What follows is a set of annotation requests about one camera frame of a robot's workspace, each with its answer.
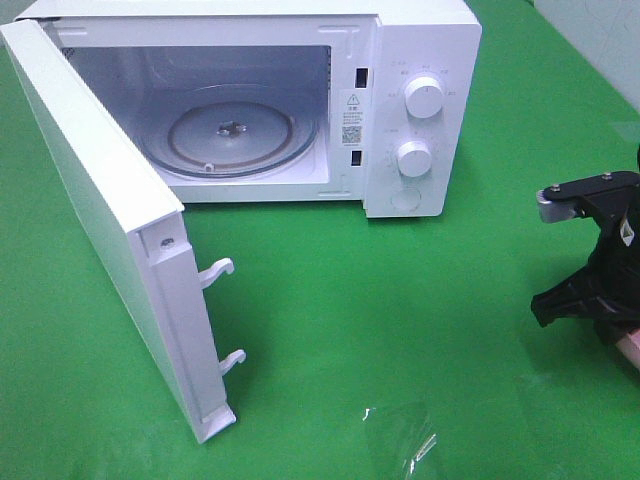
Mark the pink round plate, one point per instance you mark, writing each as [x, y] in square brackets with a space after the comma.
[629, 346]

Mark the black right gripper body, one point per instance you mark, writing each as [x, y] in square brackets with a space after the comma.
[616, 257]

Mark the white lower microwave knob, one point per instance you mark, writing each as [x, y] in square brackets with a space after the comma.
[414, 159]

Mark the white microwave knob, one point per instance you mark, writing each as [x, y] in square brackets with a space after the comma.
[414, 159]
[424, 96]

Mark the white microwave oven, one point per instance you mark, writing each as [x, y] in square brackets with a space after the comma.
[354, 58]

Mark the round microwave door button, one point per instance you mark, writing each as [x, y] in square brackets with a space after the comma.
[406, 200]

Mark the glass microwave turntable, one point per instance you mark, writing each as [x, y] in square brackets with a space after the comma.
[227, 131]

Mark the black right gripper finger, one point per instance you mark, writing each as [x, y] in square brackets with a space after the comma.
[611, 332]
[607, 297]

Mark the white upper microwave knob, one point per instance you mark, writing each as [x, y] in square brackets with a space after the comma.
[424, 96]

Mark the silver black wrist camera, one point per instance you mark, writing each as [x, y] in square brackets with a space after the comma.
[604, 197]

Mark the white microwave door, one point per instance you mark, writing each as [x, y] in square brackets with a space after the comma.
[135, 224]

